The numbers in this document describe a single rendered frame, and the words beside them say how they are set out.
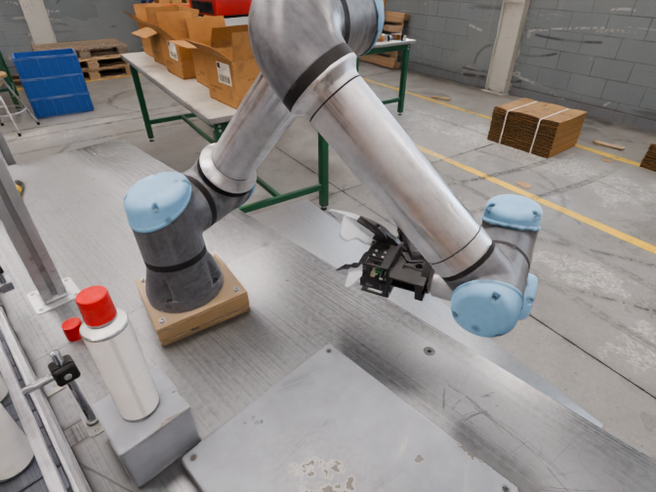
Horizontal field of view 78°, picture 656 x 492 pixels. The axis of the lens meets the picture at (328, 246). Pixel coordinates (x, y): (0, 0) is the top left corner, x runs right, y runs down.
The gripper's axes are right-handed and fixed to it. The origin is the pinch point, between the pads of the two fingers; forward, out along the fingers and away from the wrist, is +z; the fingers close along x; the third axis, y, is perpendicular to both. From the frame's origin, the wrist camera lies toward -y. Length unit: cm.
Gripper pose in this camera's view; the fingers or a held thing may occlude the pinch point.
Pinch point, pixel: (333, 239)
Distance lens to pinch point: 77.7
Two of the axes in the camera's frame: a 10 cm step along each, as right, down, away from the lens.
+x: 1.0, 7.5, 6.5
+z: -8.9, -2.3, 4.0
